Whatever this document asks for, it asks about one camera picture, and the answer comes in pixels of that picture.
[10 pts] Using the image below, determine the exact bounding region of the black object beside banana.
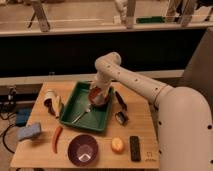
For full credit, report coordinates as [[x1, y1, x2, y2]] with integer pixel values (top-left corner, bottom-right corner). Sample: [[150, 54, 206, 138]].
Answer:
[[44, 99, 55, 116]]

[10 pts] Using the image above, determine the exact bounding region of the black remote control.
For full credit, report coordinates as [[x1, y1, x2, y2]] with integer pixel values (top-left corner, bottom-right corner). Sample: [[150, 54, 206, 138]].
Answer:
[[130, 136, 141, 162]]

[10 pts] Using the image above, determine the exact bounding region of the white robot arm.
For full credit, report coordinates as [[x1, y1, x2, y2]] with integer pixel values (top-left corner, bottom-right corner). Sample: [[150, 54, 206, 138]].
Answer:
[[94, 52, 213, 171]]

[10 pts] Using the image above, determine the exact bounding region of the blue sponge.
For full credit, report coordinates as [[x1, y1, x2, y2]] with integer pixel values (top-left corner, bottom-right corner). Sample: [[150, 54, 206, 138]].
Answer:
[[17, 122, 41, 141]]

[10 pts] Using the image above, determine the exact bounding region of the yellow apple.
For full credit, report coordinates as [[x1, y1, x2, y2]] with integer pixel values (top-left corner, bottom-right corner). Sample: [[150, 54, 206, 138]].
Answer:
[[111, 137, 125, 153]]

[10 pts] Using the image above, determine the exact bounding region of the black cable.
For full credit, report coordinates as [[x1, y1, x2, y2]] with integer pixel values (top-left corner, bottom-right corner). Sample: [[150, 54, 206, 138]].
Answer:
[[1, 123, 18, 155]]

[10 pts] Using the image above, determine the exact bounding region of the dark red bowl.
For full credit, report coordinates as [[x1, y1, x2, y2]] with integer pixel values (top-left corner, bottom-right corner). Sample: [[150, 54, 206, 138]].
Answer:
[[88, 87, 109, 107]]

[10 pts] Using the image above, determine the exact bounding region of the white cup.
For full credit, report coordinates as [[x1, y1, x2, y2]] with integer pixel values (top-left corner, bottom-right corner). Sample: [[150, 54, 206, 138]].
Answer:
[[44, 90, 56, 100]]

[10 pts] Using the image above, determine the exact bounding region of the black handled brush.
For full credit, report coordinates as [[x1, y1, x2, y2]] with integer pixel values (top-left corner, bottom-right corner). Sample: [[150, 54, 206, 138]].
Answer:
[[115, 91, 127, 111]]

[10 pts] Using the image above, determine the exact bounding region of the metal fork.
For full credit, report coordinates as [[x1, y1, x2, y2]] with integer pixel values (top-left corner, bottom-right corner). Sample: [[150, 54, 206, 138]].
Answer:
[[71, 107, 90, 124]]

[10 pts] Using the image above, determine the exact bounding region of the black rectangular tool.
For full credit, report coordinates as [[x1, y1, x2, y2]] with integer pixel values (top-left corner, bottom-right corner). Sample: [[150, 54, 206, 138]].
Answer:
[[115, 112, 129, 125]]

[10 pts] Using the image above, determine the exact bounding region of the green plastic tray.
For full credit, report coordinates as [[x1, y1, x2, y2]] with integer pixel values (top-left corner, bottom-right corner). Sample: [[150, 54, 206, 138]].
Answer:
[[60, 82, 114, 132]]

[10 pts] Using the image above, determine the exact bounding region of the blue box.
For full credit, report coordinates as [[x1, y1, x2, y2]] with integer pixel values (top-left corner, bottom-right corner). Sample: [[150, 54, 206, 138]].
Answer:
[[15, 108, 32, 127]]

